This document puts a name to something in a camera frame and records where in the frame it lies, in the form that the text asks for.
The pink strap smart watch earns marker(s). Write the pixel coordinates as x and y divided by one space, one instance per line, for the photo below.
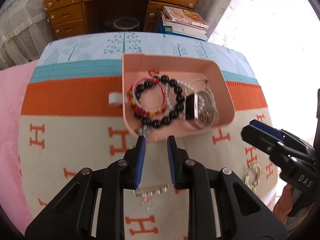
198 102

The light blue leaf bedsheet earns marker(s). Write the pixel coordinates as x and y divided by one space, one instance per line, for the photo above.
99 55

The pearl bar hair clip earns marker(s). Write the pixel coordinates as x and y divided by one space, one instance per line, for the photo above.
151 191

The blue flower brooch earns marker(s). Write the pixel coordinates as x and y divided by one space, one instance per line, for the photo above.
144 131

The silver ring pink charm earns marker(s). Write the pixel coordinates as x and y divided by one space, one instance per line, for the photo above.
147 202

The stack of books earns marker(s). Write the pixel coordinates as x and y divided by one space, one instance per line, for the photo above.
184 22

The person's right hand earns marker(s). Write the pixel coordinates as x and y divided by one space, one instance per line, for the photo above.
284 205

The wastebasket under desk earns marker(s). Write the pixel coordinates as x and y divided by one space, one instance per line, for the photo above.
126 24

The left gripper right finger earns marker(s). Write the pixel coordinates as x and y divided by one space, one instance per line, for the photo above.
222 194

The wooden desk with drawers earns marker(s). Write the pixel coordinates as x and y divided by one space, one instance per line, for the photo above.
78 17

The lace covered furniture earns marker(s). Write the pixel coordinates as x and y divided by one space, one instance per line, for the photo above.
25 31

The pink fleece blanket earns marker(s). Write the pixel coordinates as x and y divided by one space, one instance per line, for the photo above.
14 81

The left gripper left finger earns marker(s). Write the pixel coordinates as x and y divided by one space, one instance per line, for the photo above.
69 215

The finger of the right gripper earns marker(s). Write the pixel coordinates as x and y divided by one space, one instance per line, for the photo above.
288 139
264 144

